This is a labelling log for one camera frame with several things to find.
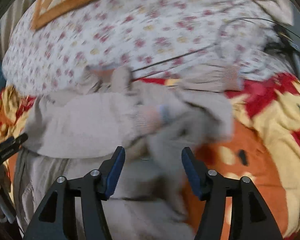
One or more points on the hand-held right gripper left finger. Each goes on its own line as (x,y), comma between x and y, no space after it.
(115,175)

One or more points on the grey sweatshirt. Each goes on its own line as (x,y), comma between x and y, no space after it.
(85,125)

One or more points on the beige cloth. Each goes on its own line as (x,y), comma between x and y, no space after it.
(270,0)

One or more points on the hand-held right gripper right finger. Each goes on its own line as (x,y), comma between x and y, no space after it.
(192,175)

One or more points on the floral bedsheet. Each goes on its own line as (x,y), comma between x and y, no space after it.
(145,25)

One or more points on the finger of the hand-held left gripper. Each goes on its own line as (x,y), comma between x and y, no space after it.
(7,151)

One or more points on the orange red printed blanket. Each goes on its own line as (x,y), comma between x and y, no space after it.
(265,155)

